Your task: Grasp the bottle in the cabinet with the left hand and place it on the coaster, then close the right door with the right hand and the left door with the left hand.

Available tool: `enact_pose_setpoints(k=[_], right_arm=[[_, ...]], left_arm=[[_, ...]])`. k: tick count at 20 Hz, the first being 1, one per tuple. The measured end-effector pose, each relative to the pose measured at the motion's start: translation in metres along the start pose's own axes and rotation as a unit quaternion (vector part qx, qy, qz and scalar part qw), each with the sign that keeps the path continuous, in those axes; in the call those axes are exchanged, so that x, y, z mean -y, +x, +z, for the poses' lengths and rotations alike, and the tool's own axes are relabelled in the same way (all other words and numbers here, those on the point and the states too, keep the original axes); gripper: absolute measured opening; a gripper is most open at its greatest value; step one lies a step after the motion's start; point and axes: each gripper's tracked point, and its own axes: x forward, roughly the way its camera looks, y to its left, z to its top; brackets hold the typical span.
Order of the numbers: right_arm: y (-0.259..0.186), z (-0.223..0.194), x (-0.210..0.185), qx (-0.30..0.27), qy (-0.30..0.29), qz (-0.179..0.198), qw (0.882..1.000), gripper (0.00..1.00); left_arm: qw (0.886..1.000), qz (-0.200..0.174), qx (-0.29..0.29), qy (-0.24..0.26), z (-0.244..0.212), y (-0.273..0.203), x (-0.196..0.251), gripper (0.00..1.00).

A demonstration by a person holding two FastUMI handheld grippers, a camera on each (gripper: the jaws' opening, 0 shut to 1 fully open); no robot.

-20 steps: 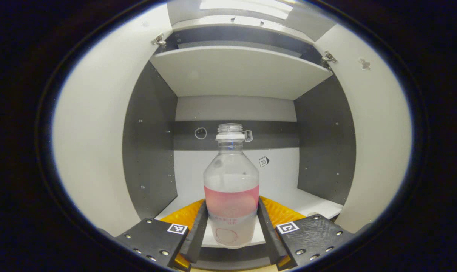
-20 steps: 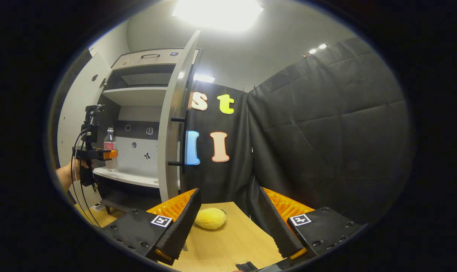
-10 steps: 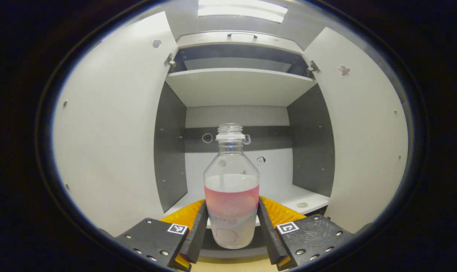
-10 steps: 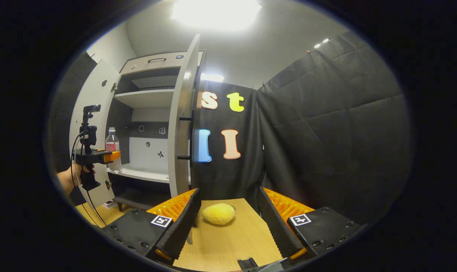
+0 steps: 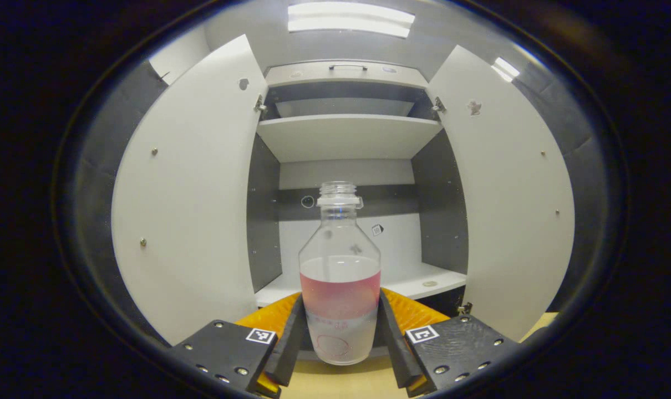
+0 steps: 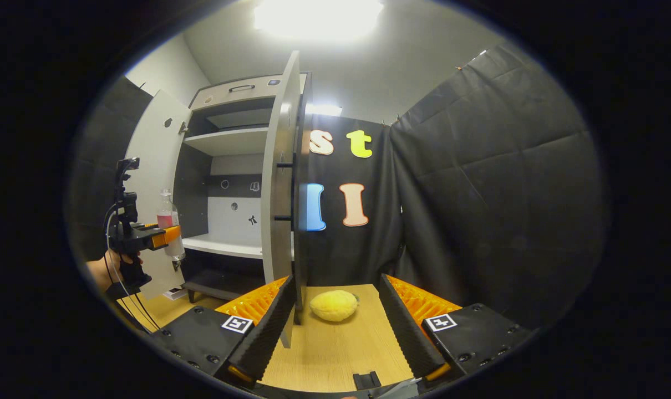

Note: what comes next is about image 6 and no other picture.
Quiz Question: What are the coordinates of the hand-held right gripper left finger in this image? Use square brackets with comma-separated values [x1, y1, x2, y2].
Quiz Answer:
[147, 275, 297, 390]

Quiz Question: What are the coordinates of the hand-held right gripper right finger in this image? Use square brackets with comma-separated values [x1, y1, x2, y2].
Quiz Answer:
[379, 274, 536, 388]

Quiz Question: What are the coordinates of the clear bottle pink label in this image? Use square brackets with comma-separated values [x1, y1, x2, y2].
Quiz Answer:
[156, 188, 186, 262]

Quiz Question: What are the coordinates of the grey cabinet door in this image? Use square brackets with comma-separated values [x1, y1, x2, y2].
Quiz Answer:
[260, 51, 314, 349]
[124, 90, 192, 301]

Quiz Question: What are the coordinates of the grey cabinet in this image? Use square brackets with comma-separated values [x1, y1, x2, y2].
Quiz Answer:
[172, 74, 314, 303]

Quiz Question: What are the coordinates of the grey cabinet drawer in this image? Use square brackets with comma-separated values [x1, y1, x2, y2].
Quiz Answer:
[189, 74, 308, 110]

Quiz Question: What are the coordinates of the black backdrop cloth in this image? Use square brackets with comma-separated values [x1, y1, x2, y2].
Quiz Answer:
[67, 42, 611, 333]

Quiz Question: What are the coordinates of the large ceiling light panel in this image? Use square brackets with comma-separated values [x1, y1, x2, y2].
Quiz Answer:
[252, 0, 385, 42]

